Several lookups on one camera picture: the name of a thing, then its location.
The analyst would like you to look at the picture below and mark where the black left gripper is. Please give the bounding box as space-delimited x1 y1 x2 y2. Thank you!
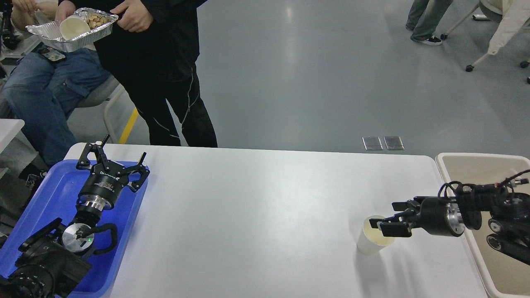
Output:
75 135 150 211

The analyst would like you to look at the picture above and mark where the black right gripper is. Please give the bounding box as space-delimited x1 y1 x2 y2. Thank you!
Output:
369 197 465 238

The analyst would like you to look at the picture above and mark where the white paper cup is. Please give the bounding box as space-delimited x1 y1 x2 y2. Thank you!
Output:
357 215 396 256

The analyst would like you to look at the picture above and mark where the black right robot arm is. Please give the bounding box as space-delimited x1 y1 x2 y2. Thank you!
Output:
369 170 530 264

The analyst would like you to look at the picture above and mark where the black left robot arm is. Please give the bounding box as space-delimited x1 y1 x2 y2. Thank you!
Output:
1 143 150 298

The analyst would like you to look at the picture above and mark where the blue plastic tray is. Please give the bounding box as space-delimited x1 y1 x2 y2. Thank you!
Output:
0 160 148 298

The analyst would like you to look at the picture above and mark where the grey chair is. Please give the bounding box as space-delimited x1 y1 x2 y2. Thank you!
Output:
77 75 125 143

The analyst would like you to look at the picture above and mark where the right metal floor socket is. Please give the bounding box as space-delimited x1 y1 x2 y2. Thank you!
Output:
383 136 405 151

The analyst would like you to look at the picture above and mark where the metal floor socket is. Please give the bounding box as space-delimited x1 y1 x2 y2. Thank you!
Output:
383 136 405 151
362 136 383 151

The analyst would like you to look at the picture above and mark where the left metal floor socket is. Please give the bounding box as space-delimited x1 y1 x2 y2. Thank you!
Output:
362 136 383 151

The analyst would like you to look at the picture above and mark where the seated person in jeans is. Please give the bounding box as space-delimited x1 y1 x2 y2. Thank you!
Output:
0 0 112 191

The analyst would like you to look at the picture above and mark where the white side table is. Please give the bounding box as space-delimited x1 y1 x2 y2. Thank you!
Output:
0 118 25 153

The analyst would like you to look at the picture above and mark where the beige plastic bin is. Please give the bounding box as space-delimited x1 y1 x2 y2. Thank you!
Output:
435 153 530 298

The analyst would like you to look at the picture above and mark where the standing person in black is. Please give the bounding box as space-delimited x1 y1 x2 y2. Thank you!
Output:
55 0 218 148

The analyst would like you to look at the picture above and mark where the aluminium foil food tray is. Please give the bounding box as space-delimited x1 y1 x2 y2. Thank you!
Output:
25 7 118 52

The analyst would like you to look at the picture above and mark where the paper cup in foil tray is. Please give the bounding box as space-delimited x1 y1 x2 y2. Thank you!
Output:
59 15 91 40

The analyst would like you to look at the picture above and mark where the white wheeled chair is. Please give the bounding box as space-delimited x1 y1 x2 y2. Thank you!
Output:
440 0 530 85

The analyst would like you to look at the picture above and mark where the person in grey-green trousers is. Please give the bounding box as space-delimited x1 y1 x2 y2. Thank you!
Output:
405 0 453 46

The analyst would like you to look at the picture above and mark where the white jacket on chair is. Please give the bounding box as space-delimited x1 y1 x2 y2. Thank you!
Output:
480 0 530 55

